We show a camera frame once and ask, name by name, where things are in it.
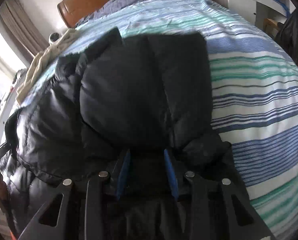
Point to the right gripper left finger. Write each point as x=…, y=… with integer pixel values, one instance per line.
x=56, y=218

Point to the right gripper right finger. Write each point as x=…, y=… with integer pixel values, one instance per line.
x=213, y=209

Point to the black puffer jacket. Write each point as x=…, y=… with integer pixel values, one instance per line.
x=143, y=95

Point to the white window cabinet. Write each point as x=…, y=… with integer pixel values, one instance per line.
x=8, y=104

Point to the striped bed duvet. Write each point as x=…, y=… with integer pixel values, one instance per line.
x=254, y=94

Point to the cream fleece garment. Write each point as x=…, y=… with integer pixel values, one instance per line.
x=41, y=61

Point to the wooden chair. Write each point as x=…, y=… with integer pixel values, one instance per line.
x=271, y=27

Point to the dark jacket on chair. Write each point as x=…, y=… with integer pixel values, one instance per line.
x=287, y=36

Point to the beige curtain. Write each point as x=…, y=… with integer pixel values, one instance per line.
x=22, y=30

